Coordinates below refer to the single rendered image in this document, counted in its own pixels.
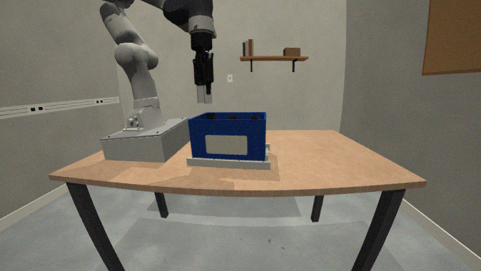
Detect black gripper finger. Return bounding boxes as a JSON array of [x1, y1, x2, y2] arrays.
[[198, 51, 213, 104], [193, 55, 204, 103]]

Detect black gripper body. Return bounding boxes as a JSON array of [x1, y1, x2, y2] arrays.
[[191, 32, 212, 63]]

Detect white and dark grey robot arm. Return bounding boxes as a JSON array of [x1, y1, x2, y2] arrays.
[[99, 0, 216, 132]]

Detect blue plastic crate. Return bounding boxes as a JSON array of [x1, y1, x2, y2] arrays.
[[191, 112, 266, 161]]

